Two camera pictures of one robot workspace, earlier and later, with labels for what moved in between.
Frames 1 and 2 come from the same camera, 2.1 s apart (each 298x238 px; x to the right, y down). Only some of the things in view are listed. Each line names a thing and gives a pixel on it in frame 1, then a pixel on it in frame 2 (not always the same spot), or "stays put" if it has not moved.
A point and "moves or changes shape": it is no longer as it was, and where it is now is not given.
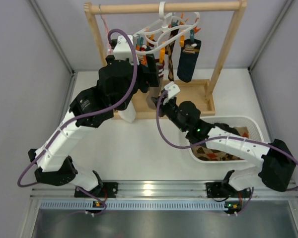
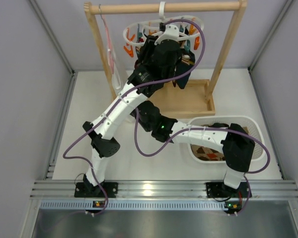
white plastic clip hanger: x=150 y=38 moves or changes shape
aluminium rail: x=156 y=190 stays put
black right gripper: x=161 y=103 → x=138 y=115
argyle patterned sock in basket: x=203 y=152 stays put
